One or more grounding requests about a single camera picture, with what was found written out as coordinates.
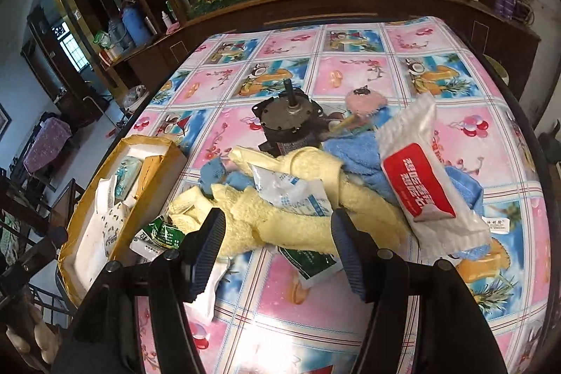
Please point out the white packet teal print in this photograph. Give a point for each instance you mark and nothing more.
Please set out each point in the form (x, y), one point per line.
(129, 177)

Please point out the plain white packet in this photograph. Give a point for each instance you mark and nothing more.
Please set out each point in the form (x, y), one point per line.
(210, 308)

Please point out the blue thermos flask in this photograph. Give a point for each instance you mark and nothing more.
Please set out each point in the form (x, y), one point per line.
(136, 25)

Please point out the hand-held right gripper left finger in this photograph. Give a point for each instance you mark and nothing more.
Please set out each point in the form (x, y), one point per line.
(208, 255)

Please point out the white tissue pack red label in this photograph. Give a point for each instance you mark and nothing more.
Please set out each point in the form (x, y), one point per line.
(412, 181)

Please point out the white plastic bucket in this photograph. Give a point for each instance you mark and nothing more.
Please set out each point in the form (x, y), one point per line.
(135, 96)

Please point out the clear water bottle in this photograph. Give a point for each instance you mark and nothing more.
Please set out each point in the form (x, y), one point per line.
(118, 34)

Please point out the white packet spotted print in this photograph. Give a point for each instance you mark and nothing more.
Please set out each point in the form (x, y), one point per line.
(111, 220)

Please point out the brown cardboard box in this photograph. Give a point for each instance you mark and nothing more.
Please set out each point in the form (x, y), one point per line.
(175, 157)

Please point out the black electric motor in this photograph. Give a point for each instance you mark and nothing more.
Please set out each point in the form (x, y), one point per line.
(285, 115)

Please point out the green white medicine packet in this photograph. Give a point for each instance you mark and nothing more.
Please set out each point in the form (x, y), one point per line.
(162, 236)
(311, 264)

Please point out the blue terry towel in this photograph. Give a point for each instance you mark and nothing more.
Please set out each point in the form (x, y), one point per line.
(355, 155)

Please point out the white blue medicine packet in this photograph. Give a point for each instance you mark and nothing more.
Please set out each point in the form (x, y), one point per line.
(298, 190)

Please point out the small white dropper bottle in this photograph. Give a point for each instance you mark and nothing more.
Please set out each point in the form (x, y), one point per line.
(165, 19)

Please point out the yellow terry towel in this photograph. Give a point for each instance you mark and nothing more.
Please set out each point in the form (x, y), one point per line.
(285, 220)

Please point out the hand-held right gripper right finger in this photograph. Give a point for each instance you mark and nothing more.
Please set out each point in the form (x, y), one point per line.
(350, 258)

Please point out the green snack bag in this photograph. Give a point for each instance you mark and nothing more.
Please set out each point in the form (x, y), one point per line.
(102, 40)

